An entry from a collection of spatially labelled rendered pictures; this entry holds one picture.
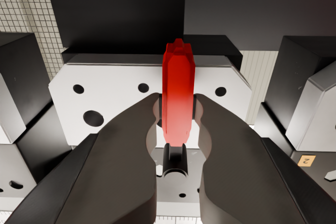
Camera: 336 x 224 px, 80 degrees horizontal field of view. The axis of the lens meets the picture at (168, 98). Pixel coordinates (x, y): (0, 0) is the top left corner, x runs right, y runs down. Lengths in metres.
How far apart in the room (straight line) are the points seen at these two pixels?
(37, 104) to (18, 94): 0.03
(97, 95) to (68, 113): 0.03
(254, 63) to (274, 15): 2.55
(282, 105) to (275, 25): 0.54
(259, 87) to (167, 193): 3.26
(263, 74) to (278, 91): 3.12
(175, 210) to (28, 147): 0.17
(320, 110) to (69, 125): 0.20
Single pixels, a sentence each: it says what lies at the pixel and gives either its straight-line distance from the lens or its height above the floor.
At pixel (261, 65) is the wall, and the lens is 3.30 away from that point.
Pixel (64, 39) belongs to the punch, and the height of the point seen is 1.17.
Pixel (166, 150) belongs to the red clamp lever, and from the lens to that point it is 0.16.
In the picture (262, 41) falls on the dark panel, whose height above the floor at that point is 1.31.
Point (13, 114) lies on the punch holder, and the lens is 0.23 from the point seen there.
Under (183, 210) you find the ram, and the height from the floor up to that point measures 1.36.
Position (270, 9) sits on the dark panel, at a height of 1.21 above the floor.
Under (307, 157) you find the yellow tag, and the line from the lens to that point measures 0.23.
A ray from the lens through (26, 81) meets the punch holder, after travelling 0.25.
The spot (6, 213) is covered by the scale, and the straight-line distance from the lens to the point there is 0.35.
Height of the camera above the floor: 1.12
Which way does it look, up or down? 31 degrees up
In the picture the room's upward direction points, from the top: 180 degrees counter-clockwise
